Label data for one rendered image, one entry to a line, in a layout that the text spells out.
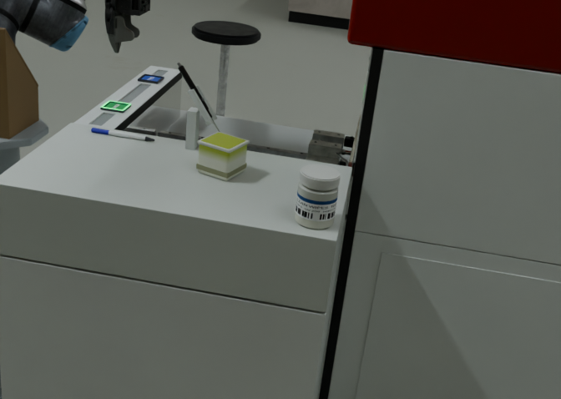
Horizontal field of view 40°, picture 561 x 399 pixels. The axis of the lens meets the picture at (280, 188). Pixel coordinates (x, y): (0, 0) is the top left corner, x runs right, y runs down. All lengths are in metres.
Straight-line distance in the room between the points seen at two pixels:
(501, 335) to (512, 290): 0.12
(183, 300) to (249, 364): 0.17
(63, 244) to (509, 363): 1.01
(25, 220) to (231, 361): 0.46
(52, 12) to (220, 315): 1.05
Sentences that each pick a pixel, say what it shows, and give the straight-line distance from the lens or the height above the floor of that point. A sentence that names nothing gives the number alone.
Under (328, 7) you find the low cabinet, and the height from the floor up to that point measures 0.20.
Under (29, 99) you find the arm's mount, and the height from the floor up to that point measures 0.89.
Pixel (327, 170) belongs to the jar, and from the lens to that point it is 1.32.
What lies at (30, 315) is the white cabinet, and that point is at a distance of 1.55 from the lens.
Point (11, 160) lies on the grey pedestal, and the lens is 2.14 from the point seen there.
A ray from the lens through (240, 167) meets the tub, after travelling 1.49.
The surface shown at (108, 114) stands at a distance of 1.82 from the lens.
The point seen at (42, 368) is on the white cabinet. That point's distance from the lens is 1.61.
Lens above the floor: 1.55
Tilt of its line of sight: 24 degrees down
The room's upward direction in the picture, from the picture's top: 6 degrees clockwise
